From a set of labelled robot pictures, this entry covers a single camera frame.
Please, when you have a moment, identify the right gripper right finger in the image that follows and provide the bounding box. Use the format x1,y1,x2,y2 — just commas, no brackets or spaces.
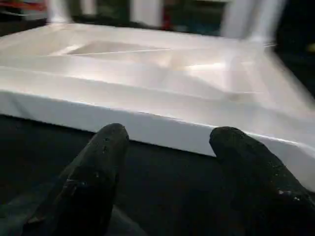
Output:
209,126,315,236

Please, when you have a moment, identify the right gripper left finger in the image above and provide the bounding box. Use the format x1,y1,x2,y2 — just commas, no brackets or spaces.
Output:
22,123,130,236

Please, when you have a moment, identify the white plastic table top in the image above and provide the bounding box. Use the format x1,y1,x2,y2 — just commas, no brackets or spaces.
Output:
0,22,315,192

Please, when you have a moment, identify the white plastic table leg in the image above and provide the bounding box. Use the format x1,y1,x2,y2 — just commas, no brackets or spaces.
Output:
221,0,287,44
46,0,72,25

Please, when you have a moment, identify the black plastic mat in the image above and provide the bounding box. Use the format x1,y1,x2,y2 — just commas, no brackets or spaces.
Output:
0,0,315,236

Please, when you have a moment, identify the white sideboard with glass doors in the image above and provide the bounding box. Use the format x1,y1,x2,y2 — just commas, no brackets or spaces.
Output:
74,0,228,36

